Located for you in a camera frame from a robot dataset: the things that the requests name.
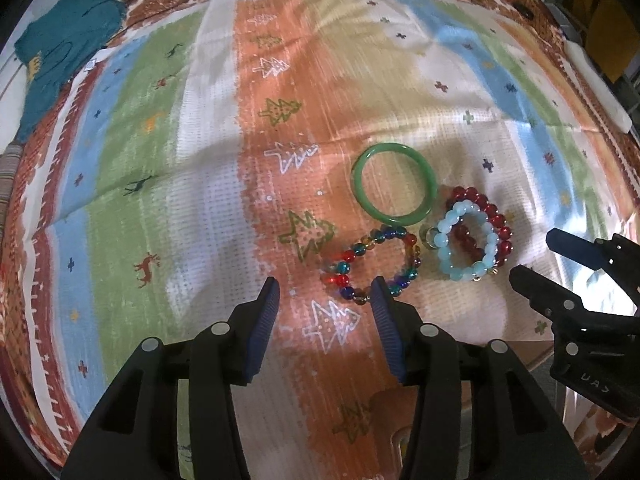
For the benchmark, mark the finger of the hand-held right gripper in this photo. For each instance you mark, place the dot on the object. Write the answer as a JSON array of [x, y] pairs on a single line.
[[582, 254], [540, 295]]

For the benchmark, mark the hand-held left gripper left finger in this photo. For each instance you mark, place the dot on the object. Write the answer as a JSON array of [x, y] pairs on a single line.
[[260, 330]]

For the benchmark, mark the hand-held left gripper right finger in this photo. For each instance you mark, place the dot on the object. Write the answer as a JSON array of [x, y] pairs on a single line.
[[387, 330]]

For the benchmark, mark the green jade bangle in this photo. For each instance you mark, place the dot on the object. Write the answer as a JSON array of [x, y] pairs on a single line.
[[362, 195]]

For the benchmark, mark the striped printed cloth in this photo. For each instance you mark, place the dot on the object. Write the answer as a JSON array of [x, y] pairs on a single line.
[[200, 210]]

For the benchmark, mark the white foam roll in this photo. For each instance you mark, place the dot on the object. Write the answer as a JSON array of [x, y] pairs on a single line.
[[595, 85]]

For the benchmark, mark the yellow cloth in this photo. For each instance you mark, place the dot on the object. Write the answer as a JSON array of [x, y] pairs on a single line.
[[607, 25]]

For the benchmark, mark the colourful patterned tablecloth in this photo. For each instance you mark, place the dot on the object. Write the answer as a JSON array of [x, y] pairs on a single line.
[[30, 270]]

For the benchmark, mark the small black object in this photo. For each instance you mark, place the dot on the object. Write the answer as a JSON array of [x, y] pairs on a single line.
[[525, 10]]

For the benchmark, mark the striped grey pillow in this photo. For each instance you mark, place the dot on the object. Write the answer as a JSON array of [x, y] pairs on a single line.
[[7, 175]]

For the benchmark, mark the teal garment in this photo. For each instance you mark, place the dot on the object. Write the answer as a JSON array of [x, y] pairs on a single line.
[[65, 35]]

